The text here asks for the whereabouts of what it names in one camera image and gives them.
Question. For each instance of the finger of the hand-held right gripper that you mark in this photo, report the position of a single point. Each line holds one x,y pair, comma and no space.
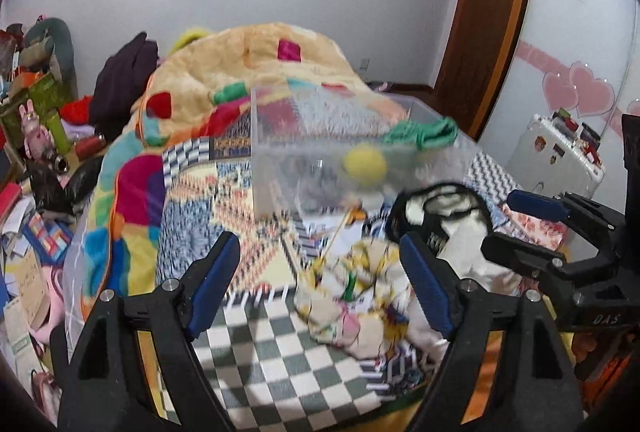
537,206
520,256

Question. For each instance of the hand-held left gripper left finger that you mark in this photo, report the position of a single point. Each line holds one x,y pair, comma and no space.
214,284

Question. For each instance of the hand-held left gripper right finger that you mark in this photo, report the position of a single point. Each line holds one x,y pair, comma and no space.
426,284

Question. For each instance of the black and white garment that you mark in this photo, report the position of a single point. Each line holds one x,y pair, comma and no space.
450,232

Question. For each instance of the yellow patterned cloth toy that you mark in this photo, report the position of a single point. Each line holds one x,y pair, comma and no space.
350,302

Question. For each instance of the green cloth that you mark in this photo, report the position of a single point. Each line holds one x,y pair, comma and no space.
427,132

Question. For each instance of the yellow soft ball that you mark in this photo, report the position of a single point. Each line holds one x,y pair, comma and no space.
365,165

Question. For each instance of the clear plastic storage box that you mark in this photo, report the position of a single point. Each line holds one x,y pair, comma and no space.
300,147

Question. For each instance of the white suitcase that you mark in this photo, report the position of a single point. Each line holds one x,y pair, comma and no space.
555,162

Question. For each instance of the patchwork checkered bedsheet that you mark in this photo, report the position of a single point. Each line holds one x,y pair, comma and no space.
260,362

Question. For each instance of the thin wooden stick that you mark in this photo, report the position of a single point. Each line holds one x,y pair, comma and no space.
336,232

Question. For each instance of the colourful patterned box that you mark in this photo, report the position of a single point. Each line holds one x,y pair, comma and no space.
47,236

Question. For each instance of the black plastic bag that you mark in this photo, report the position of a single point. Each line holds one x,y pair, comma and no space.
60,187

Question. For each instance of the brown cardboard sheet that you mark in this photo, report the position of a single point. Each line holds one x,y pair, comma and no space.
27,284

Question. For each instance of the red thermos bottle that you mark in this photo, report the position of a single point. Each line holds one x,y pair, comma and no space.
89,146

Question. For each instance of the brown wooden door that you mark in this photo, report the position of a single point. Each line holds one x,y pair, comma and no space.
480,27

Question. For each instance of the pink bag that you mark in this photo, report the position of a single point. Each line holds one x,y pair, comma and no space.
45,392

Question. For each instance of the red cloth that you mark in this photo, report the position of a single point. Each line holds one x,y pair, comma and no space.
77,109

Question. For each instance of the dark purple garment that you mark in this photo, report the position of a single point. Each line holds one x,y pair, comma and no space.
122,82

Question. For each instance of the colourful plush blanket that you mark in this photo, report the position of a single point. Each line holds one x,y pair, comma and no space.
210,62

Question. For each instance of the pink bunny plush toy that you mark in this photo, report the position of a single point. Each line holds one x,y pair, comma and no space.
34,134

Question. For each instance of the yellow-green plush item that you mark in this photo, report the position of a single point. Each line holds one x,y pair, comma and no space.
189,36

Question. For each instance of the green cardboard box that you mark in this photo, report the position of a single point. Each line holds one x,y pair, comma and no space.
35,99

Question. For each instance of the pink heart wall sticker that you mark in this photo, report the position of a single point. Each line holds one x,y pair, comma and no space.
585,92

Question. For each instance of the wall power socket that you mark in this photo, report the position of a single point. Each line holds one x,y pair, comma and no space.
364,63

